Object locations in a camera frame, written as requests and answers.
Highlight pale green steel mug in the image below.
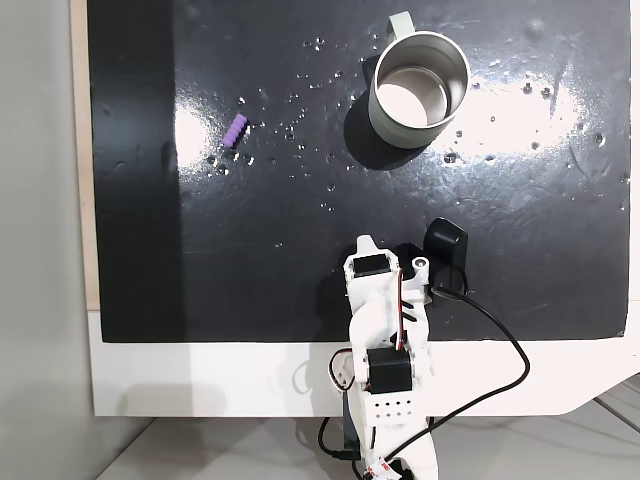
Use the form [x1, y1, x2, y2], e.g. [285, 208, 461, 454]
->
[368, 11, 472, 150]

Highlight black table mat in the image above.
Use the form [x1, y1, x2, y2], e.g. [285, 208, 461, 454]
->
[85, 0, 633, 346]

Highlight black oval camera box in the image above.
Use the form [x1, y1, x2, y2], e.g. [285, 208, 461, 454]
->
[422, 216, 470, 307]

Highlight black camera cable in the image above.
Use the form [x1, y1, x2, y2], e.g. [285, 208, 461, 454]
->
[318, 278, 531, 465]

